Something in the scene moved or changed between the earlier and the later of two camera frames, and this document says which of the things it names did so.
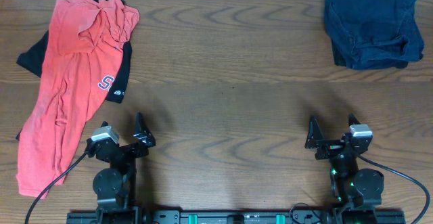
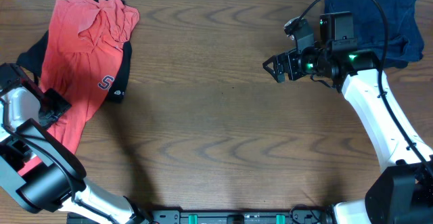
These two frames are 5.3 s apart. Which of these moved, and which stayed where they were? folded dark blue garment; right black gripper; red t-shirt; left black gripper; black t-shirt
Moved: right black gripper; left black gripper
Stayed: red t-shirt; folded dark blue garment; black t-shirt
